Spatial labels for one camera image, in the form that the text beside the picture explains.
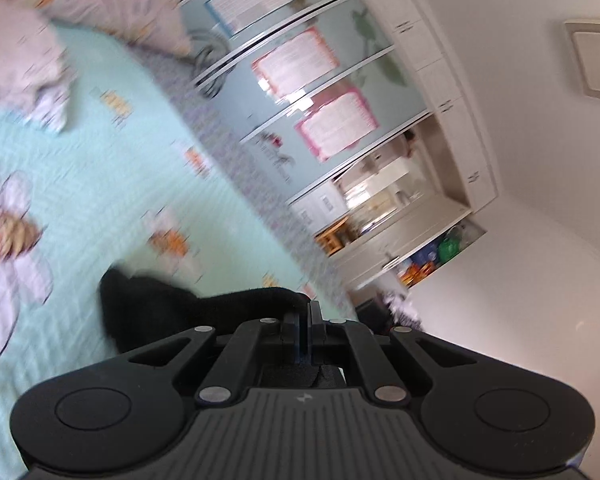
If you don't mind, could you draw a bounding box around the black garment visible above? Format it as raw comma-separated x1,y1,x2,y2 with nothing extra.
98,264,349,391

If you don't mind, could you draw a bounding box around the mint green quilted bedspread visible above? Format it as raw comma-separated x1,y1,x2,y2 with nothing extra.
0,26,352,479

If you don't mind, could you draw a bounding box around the pink crumpled blanket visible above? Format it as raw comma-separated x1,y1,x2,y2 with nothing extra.
0,0,74,133

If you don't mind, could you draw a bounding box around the white wardrobe with glass doors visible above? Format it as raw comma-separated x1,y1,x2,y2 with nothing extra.
180,0,498,290

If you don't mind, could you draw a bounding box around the white ceiling light panel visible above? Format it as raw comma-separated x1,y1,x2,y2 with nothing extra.
565,18,600,99

